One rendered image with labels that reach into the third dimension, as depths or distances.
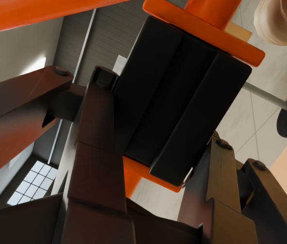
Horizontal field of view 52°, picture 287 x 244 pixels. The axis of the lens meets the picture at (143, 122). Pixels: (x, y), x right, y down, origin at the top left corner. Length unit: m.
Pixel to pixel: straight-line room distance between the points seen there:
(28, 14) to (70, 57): 10.07
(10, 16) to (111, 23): 9.06
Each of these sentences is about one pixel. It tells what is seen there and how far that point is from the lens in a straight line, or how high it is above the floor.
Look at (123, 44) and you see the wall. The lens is 9.36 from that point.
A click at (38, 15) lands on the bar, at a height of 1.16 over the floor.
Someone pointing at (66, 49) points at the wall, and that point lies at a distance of 10.18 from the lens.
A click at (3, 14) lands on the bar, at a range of 0.19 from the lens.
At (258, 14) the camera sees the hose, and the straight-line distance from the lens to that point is 0.25.
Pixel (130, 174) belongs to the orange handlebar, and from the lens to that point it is 0.17.
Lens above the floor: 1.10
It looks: 4 degrees down
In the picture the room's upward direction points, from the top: 64 degrees counter-clockwise
